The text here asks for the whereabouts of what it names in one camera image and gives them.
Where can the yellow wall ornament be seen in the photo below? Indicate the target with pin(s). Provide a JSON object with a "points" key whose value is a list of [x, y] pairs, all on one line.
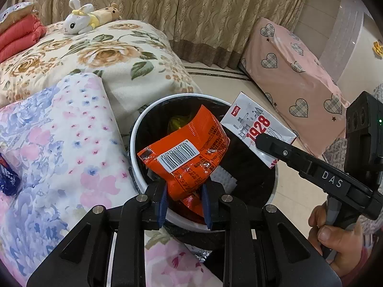
{"points": [[378, 47]]}

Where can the white bunny plush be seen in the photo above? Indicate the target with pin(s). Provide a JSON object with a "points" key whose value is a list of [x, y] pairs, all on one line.
{"points": [[74, 24]]}

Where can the folded red quilt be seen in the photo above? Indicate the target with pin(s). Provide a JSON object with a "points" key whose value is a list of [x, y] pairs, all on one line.
{"points": [[21, 36]]}

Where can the orange snack packet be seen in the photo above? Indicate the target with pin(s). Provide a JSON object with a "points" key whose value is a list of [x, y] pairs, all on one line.
{"points": [[191, 143]]}

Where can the beige rose floral blanket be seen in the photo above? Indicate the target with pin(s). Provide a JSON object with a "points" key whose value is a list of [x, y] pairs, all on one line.
{"points": [[104, 56]]}

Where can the pastel floral bed sheet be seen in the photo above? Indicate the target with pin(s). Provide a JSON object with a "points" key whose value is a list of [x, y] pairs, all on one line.
{"points": [[59, 131]]}

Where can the person's right hand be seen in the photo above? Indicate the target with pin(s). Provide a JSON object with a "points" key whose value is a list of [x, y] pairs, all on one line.
{"points": [[338, 243]]}

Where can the brown bear plush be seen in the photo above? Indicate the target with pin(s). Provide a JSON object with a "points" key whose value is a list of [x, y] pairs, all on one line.
{"points": [[104, 15]]}

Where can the blue dotted pillow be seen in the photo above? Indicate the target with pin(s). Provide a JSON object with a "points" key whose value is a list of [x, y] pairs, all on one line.
{"points": [[15, 10]]}

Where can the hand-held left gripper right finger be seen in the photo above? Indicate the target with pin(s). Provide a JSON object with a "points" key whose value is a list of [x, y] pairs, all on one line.
{"points": [[208, 212]]}

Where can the red and white carton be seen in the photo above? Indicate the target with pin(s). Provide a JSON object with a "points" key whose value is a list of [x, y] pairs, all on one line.
{"points": [[254, 116]]}

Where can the blue snack packet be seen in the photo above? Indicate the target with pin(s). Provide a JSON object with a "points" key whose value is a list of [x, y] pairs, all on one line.
{"points": [[7, 179]]}

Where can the black bin with white rim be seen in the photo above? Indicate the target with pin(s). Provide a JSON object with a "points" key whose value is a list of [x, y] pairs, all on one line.
{"points": [[248, 173]]}

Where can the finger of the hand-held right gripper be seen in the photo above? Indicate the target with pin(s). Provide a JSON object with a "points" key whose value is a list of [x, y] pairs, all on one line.
{"points": [[281, 151]]}

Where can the yellow snack packet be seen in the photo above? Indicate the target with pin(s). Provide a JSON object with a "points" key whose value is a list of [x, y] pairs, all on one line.
{"points": [[176, 124]]}

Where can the beige patterned curtain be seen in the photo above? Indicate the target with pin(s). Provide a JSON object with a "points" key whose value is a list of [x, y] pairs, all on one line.
{"points": [[179, 6]]}

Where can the pink heart print cover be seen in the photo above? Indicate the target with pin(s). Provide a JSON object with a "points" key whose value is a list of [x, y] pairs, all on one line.
{"points": [[299, 74]]}

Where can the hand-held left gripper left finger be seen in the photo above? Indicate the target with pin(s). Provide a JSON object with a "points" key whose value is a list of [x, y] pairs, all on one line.
{"points": [[162, 207]]}

